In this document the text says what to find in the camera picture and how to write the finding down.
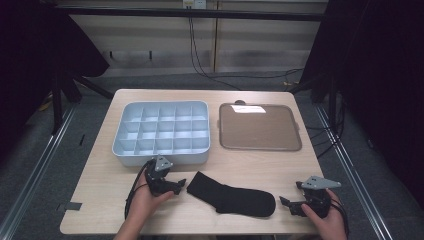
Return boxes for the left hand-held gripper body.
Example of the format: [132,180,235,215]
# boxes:
[145,154,178,197]

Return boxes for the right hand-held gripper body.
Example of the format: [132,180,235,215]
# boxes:
[295,175,342,219]

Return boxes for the pale divided storage box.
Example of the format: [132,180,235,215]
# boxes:
[111,100,211,167]

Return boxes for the black sock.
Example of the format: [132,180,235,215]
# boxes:
[186,171,277,218]

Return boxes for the person's left hand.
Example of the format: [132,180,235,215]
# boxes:
[128,173,175,222]

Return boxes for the person's right hand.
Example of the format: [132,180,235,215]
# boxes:
[301,189,348,236]

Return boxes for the brown tray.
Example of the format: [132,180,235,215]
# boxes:
[218,102,303,152]

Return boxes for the grey tape piece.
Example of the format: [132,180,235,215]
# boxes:
[57,201,83,212]

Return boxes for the black metal stand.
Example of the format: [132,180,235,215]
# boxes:
[289,73,338,124]
[49,66,114,136]

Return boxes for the black curtain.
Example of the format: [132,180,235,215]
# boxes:
[0,0,111,161]
[299,0,424,208]

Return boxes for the black horizontal bar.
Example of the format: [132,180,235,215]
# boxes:
[54,7,326,23]

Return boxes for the right hand-held gripper cable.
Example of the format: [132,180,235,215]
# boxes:
[329,196,351,239]

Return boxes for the metal floor rail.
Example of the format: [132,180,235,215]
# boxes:
[0,106,76,240]
[314,105,394,240]

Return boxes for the black floor cables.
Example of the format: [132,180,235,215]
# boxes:
[306,93,346,159]

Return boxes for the black wall cable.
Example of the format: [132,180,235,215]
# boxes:
[188,8,304,92]

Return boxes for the white wall socket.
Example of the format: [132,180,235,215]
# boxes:
[182,0,208,10]

